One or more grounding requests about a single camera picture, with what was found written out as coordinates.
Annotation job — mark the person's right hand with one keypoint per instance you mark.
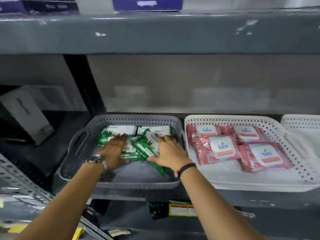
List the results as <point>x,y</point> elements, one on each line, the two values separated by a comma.
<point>172,154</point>

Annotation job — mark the person's left hand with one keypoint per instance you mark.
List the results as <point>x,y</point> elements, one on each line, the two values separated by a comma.
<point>113,151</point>

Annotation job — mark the person's left thumb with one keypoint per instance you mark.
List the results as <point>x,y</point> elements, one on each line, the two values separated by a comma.
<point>124,161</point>

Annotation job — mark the person's right thumb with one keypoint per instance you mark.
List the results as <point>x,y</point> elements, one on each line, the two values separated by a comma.
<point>155,158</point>

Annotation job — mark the person's left forearm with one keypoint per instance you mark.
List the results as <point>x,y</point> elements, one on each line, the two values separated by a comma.
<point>67,204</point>

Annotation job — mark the person's right forearm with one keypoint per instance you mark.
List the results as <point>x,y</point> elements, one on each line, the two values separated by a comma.
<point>215,204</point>

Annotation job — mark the pile of green wipe packets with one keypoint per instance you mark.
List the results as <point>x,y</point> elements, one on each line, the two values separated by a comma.
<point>145,144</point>

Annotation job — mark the grey perforated plastic basket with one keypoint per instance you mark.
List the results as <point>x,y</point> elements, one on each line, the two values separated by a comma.
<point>140,176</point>

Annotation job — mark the silver wristwatch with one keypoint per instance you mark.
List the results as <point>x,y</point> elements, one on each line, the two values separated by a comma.
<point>96,159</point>

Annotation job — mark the black wristband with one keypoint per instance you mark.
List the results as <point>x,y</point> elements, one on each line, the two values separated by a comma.
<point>186,168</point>

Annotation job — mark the yellow shelf label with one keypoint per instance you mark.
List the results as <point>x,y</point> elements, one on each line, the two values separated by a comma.
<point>182,209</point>

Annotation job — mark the pink wipe packet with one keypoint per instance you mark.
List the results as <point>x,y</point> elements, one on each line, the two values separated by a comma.
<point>247,133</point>
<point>206,130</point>
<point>220,149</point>
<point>265,156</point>

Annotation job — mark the white paper tag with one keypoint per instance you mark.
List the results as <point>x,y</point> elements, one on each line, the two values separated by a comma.
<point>120,232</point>

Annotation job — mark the white perforated plastic basket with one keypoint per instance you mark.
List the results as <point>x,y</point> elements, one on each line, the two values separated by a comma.
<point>237,178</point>
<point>302,129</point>

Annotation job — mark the perforated grey metal upright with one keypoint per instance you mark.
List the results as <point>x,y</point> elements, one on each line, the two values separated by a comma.
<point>22,182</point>

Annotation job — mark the white cardboard box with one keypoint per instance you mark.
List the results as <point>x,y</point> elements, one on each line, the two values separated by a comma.
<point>25,114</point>

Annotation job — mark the grey metal shelf rack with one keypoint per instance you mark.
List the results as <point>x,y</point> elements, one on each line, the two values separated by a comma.
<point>160,32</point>

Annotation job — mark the purple cardboard box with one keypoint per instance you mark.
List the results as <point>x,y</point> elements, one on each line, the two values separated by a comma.
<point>147,3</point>

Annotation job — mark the dark blue cardboard box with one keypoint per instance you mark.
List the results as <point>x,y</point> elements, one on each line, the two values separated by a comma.
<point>40,4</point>

